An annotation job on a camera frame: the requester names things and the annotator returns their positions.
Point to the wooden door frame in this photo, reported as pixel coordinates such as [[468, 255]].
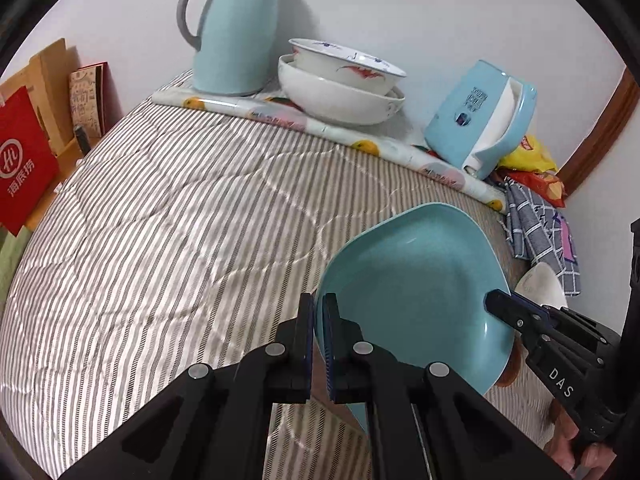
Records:
[[600, 130]]

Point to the yellow snack bag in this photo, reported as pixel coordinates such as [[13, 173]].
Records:
[[530, 157]]

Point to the teal square plate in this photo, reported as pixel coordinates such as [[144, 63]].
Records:
[[425, 285]]

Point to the brown cardboard pieces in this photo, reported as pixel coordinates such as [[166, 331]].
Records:
[[50, 80]]

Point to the striped quilted blanket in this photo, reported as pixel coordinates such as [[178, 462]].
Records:
[[175, 240]]

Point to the light blue electric kettle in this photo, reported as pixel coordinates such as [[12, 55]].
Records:
[[460, 115]]

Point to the blue checked cloth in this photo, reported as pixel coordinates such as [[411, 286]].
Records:
[[537, 232]]

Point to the light blue thermos jug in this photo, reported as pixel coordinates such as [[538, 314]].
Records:
[[235, 35]]

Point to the person's right hand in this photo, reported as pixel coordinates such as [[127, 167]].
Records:
[[565, 440]]

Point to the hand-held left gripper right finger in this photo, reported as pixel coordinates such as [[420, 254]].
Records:
[[329, 340]]

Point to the orange snack bag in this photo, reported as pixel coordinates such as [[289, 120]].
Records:
[[542, 185]]

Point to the small white bowl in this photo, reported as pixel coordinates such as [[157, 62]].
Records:
[[542, 287]]

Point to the patterned paper bag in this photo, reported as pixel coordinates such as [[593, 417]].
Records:
[[87, 100]]

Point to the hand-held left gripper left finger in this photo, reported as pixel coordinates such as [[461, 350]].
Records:
[[306, 330]]

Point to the red paper bag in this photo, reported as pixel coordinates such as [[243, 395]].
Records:
[[22, 160]]

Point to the white bowl with painted pattern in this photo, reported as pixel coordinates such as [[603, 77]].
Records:
[[330, 65]]

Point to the fruit print table cloth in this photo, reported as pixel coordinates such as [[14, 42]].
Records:
[[350, 132]]

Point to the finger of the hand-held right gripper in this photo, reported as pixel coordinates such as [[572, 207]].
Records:
[[515, 312]]

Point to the large plain white bowl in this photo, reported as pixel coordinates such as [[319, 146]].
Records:
[[335, 102]]

